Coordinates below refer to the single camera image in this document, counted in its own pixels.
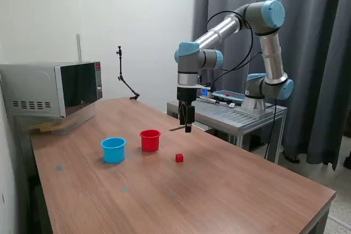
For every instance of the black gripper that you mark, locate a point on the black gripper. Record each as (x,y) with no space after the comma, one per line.
(186,94)

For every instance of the red cube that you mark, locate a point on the red cube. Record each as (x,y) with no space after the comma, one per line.
(179,158)

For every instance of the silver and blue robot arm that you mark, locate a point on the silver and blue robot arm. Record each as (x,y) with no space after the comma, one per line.
(219,29)

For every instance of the red plastic bin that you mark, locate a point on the red plastic bin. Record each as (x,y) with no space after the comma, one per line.
(150,143)

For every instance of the blue plastic bin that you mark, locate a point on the blue plastic bin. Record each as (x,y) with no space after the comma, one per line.
(112,153)

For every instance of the dark thin flat strip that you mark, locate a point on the dark thin flat strip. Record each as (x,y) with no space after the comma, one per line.
(175,129)

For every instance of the robot teach pendant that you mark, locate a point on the robot teach pendant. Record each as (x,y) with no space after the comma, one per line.
(229,95)

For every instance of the small white QR tag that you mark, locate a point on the small white QR tag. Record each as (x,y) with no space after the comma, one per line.
(232,105)

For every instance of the grey round table sticker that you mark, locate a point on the grey round table sticker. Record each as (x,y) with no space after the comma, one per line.
(193,171)
(171,193)
(124,189)
(58,168)

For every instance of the dark shoe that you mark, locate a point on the dark shoe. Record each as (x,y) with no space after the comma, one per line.
(292,158)

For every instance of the grey curtain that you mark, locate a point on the grey curtain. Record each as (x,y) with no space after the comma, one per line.
(301,12)

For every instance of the silver microwave oven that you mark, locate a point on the silver microwave oven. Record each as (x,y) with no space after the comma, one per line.
(33,86)

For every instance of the dark floor object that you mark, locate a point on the dark floor object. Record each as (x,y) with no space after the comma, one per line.
(347,161)

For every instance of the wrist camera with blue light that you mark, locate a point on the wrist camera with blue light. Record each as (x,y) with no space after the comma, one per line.
(204,91)

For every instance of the white wall pole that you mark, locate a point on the white wall pole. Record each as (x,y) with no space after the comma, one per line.
(79,47)

